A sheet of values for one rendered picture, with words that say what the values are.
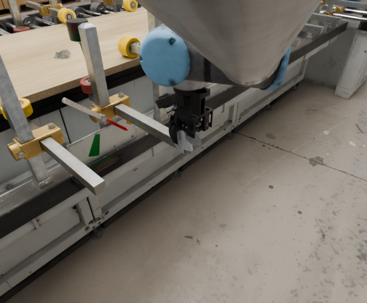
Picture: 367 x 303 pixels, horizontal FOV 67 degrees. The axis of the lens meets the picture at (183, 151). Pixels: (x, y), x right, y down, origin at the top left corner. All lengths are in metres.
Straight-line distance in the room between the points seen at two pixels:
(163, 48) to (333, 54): 2.93
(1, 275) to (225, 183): 1.28
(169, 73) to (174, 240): 1.21
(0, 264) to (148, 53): 1.17
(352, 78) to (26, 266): 2.98
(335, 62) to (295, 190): 1.74
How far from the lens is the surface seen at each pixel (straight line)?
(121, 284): 1.48
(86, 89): 1.01
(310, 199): 1.92
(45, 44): 1.52
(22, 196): 0.94
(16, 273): 1.47
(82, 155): 0.95
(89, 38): 0.85
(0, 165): 1.12
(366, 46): 3.10
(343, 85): 3.23
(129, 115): 0.89
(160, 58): 0.47
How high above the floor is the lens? 1.30
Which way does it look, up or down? 38 degrees down
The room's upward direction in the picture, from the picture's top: straight up
